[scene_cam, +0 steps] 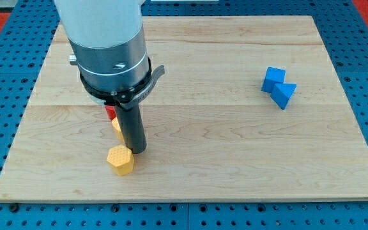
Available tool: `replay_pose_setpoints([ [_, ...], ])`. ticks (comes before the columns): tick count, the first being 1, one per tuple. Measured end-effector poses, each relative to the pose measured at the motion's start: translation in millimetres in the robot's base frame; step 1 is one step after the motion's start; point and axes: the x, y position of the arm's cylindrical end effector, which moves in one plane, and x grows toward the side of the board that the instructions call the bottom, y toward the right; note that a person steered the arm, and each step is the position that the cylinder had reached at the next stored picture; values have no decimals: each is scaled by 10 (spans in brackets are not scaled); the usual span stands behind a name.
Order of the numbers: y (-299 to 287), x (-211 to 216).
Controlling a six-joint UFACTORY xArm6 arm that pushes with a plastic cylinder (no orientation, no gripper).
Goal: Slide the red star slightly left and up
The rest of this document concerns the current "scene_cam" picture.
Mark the black clamp mount ring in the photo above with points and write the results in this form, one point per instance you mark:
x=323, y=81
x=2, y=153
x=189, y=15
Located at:
x=130, y=97

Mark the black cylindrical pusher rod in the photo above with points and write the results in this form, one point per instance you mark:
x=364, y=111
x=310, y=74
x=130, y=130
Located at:
x=132, y=129

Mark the red star block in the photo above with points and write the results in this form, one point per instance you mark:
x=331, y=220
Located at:
x=110, y=112

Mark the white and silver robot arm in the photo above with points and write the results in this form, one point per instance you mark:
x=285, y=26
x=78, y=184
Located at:
x=109, y=49

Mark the yellow block behind rod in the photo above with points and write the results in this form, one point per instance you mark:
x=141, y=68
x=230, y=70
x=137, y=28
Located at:
x=117, y=129

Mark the yellow hexagon block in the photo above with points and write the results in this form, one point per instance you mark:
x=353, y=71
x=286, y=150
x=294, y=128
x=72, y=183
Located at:
x=120, y=160

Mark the light wooden board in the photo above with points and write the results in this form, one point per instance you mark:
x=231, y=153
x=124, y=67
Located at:
x=212, y=135

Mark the blue cube block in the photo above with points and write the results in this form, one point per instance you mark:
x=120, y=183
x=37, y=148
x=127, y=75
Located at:
x=273, y=76

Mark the blue triangular prism block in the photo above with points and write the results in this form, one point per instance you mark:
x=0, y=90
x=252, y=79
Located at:
x=282, y=93

